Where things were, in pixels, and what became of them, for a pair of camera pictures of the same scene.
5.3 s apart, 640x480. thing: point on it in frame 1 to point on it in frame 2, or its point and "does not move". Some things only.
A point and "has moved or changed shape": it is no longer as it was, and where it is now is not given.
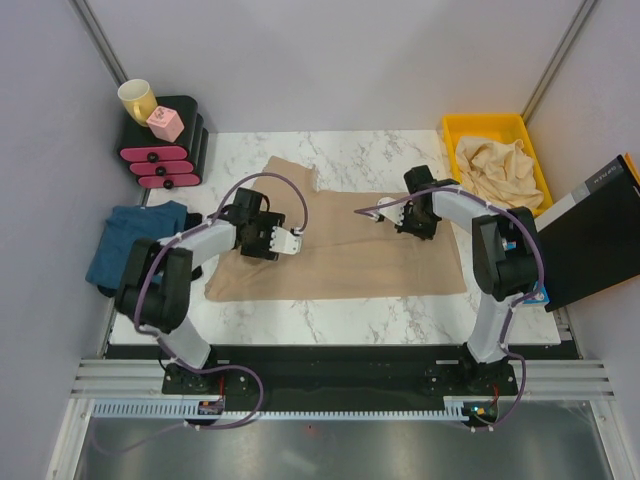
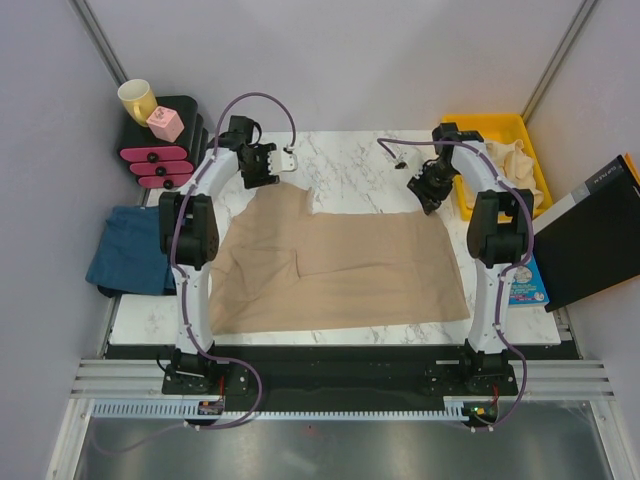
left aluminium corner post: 99,41 does not move
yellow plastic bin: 504,127 does not move
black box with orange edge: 591,237 does not move
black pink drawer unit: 158,162 does not move
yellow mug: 138,99 does not move
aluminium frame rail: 144,379 does not move
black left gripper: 262,251 to 264,178
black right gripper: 427,233 to 430,199
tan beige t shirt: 351,245 has moved or changed shape
